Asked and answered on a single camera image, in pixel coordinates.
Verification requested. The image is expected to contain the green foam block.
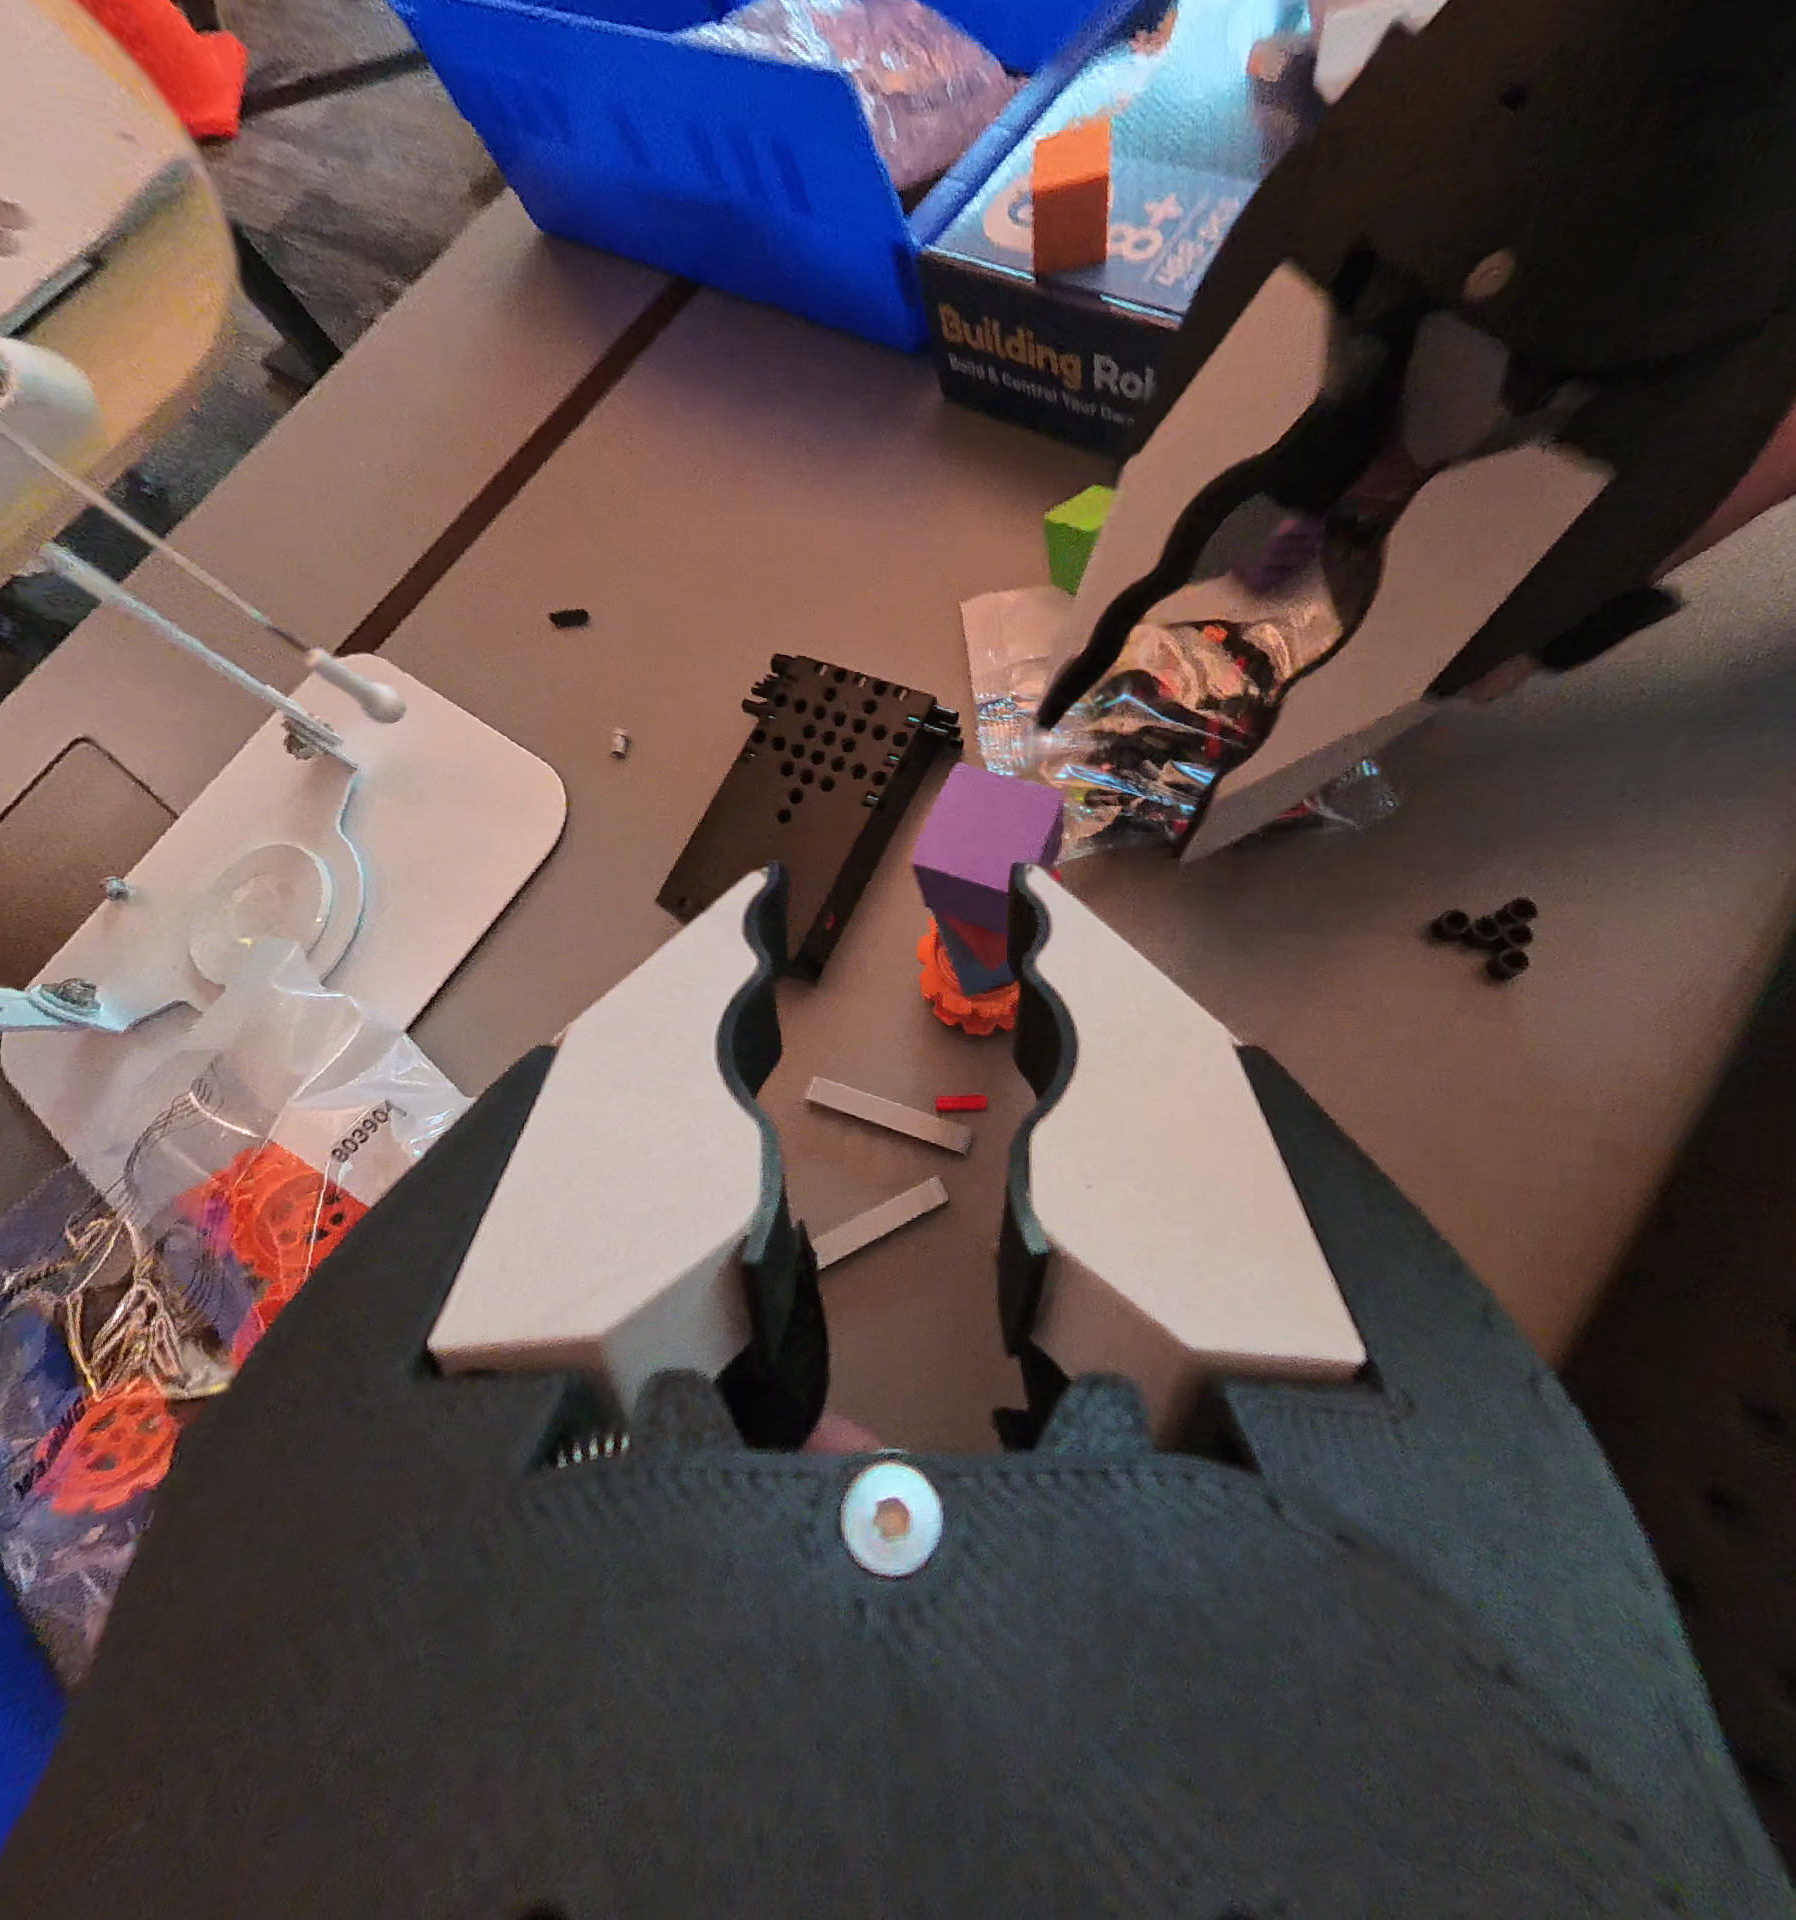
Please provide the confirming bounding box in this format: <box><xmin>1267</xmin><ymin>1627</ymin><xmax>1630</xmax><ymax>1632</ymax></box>
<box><xmin>1045</xmin><ymin>484</ymin><xmax>1126</xmax><ymax>597</ymax></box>

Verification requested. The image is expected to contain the dark blue printed cardboard box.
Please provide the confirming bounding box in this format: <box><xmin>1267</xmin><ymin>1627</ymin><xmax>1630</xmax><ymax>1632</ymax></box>
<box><xmin>918</xmin><ymin>0</ymin><xmax>1297</xmax><ymax>463</ymax></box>

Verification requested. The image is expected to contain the white-tipped metal rod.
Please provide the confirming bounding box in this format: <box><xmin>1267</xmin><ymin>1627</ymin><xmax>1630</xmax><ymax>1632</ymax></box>
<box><xmin>0</xmin><ymin>410</ymin><xmax>410</xmax><ymax>727</ymax></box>

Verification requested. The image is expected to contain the clear bag of mixed parts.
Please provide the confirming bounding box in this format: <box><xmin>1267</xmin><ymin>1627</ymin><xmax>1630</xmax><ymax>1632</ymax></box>
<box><xmin>0</xmin><ymin>1164</ymin><xmax>238</xmax><ymax>1683</ymax></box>

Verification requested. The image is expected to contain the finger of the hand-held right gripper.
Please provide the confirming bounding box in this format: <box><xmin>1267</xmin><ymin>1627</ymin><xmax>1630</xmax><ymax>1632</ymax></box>
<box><xmin>1038</xmin><ymin>263</ymin><xmax>1352</xmax><ymax>737</ymax></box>
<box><xmin>1178</xmin><ymin>441</ymin><xmax>1618</xmax><ymax>863</ymax></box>

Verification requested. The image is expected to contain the crinkled bag of orange gears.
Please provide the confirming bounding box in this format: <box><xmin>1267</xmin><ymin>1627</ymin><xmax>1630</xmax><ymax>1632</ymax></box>
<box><xmin>28</xmin><ymin>931</ymin><xmax>471</xmax><ymax>1517</ymax></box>

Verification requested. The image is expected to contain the black perforated plastic box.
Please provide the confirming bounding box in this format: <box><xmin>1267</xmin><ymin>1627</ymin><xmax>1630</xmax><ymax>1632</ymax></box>
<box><xmin>656</xmin><ymin>652</ymin><xmax>966</xmax><ymax>983</ymax></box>

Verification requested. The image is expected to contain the white rounded stand base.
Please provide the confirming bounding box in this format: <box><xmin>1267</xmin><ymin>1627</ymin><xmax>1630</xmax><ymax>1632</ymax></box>
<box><xmin>0</xmin><ymin>652</ymin><xmax>568</xmax><ymax>1186</ymax></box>

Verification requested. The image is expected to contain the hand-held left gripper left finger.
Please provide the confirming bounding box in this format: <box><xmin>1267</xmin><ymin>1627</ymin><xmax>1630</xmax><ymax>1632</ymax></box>
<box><xmin>427</xmin><ymin>866</ymin><xmax>833</xmax><ymax>1450</ymax></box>

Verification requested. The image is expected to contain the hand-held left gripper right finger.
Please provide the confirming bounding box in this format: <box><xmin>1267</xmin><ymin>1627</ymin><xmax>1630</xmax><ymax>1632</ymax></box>
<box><xmin>993</xmin><ymin>866</ymin><xmax>1369</xmax><ymax>1450</ymax></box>

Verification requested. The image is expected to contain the orange plastic gear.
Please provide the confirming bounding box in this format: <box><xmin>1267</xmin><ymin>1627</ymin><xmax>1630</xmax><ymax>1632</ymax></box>
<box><xmin>915</xmin><ymin>921</ymin><xmax>1023</xmax><ymax>1040</ymax></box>

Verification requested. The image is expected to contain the orange foam block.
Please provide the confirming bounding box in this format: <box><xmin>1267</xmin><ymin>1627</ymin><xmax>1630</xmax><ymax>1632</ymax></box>
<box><xmin>1030</xmin><ymin>116</ymin><xmax>1115</xmax><ymax>280</ymax></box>

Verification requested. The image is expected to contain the blue plastic bin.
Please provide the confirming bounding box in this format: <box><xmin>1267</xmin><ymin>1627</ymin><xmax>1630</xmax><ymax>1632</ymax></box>
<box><xmin>387</xmin><ymin>0</ymin><xmax>1141</xmax><ymax>354</ymax></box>

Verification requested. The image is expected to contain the black multi-hole connector piece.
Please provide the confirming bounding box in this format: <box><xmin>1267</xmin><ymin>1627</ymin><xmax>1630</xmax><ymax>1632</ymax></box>
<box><xmin>1430</xmin><ymin>898</ymin><xmax>1539</xmax><ymax>986</ymax></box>

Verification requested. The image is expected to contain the orange plastic object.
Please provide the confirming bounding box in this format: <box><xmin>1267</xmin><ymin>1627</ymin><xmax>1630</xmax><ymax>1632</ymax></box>
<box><xmin>81</xmin><ymin>0</ymin><xmax>251</xmax><ymax>140</ymax></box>

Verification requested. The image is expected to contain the dark perforated panel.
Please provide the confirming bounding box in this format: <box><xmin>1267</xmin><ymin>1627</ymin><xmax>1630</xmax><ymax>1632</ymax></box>
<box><xmin>1566</xmin><ymin>842</ymin><xmax>1796</xmax><ymax>1920</ymax></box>

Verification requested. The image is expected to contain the grey desk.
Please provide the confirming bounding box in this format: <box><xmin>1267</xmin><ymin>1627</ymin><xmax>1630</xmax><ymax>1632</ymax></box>
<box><xmin>0</xmin><ymin>189</ymin><xmax>1796</xmax><ymax>1504</ymax></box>

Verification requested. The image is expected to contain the bubble wrap bag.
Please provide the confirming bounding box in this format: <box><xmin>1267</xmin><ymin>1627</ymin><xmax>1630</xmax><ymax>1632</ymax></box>
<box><xmin>680</xmin><ymin>0</ymin><xmax>1023</xmax><ymax>190</ymax></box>

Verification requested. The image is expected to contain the long grey beam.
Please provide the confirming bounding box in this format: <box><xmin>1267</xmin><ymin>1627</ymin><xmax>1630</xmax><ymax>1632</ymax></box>
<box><xmin>812</xmin><ymin>1177</ymin><xmax>951</xmax><ymax>1276</ymax></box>
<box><xmin>805</xmin><ymin>1076</ymin><xmax>975</xmax><ymax>1156</ymax></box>

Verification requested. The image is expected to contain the shiny bag of black parts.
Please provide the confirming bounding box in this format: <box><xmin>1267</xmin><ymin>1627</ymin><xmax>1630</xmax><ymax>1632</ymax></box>
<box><xmin>960</xmin><ymin>585</ymin><xmax>1402</xmax><ymax>866</ymax></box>

